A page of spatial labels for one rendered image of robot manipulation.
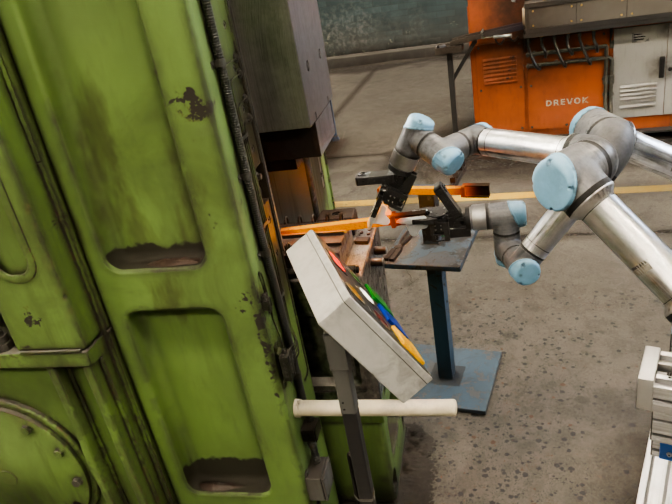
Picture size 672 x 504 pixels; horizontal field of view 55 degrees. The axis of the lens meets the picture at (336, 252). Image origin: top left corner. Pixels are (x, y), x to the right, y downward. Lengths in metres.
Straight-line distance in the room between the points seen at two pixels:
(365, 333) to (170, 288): 0.62
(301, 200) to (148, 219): 0.68
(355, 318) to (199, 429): 0.93
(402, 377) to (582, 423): 1.45
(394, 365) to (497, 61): 4.11
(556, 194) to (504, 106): 3.87
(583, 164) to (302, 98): 0.68
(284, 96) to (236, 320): 0.57
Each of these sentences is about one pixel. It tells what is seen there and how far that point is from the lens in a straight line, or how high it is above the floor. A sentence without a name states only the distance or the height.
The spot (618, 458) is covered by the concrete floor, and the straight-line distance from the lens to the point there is 2.58.
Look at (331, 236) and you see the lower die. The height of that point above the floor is 0.99.
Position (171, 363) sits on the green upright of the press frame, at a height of 0.79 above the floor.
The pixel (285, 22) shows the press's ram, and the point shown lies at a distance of 1.63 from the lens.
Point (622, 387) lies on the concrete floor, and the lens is 2.87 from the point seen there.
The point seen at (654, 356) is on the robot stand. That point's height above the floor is 0.77.
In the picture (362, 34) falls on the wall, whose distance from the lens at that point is 9.53.
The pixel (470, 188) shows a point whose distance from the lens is 2.27.
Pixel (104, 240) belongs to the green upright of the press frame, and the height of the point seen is 1.20.
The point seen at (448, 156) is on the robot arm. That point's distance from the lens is 1.72.
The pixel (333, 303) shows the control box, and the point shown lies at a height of 1.18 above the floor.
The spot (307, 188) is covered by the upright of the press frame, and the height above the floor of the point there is 1.05.
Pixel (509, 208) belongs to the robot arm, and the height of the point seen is 1.03.
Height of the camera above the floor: 1.80
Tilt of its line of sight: 26 degrees down
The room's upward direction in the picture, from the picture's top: 10 degrees counter-clockwise
